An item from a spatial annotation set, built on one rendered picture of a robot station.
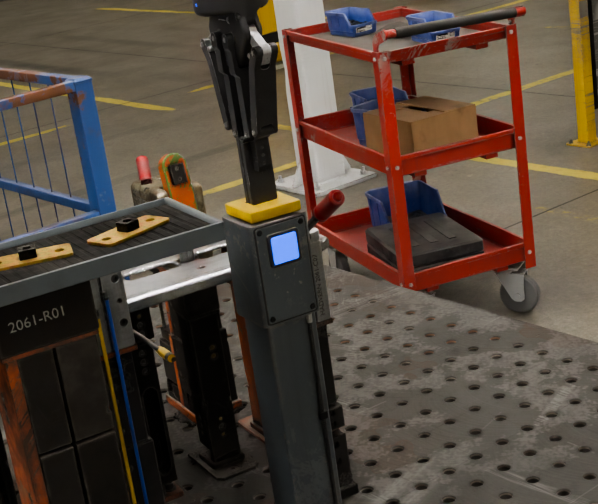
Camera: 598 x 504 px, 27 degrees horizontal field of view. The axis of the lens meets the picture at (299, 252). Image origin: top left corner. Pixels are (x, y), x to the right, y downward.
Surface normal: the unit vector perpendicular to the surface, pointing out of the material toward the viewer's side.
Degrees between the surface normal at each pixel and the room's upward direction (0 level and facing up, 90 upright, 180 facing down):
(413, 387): 0
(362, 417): 0
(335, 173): 90
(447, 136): 90
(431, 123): 90
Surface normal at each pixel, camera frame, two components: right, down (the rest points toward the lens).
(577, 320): -0.14, -0.94
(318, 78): 0.61, 0.17
